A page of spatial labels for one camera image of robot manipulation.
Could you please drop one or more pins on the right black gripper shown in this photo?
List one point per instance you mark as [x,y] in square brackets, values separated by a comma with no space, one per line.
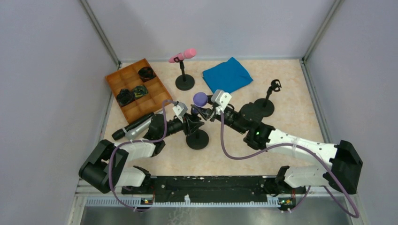
[214,112]

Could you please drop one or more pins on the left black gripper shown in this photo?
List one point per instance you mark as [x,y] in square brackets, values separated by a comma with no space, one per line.
[189,124]

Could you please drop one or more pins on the black mic stand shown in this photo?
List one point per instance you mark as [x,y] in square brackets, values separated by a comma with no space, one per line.
[185,81]
[265,105]
[199,140]

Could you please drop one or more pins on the purple microphone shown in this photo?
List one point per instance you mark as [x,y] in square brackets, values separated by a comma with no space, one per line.
[200,99]

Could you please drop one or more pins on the pink microphone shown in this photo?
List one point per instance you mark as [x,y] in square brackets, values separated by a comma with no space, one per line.
[187,54]

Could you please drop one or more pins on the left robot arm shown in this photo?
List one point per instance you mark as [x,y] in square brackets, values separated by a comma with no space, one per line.
[106,167]

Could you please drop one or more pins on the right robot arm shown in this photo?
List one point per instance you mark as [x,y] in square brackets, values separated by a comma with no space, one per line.
[332,165]

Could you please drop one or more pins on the blue folded cloth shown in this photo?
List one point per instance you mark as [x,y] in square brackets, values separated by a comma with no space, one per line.
[228,76]

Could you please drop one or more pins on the silver microphone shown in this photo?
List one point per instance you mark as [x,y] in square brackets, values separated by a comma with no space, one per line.
[137,131]

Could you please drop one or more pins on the yellow-green bundle in tray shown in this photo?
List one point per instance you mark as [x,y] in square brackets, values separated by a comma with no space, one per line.
[139,92]

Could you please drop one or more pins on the orange compartment tray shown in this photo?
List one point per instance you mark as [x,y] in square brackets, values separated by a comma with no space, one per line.
[128,78]

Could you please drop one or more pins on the black item in tray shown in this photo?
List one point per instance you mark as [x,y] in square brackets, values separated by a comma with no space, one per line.
[146,74]

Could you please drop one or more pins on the black bundle in tray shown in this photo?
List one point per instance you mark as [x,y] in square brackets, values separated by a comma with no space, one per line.
[124,97]

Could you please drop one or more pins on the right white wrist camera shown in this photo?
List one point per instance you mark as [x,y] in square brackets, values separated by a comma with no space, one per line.
[220,100]

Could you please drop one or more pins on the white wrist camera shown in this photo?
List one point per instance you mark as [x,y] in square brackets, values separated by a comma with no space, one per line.
[220,100]
[180,109]

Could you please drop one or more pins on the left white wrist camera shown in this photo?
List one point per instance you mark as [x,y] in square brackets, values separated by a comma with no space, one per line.
[180,109]

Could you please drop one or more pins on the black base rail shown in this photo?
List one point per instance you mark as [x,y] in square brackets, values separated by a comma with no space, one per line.
[213,189]

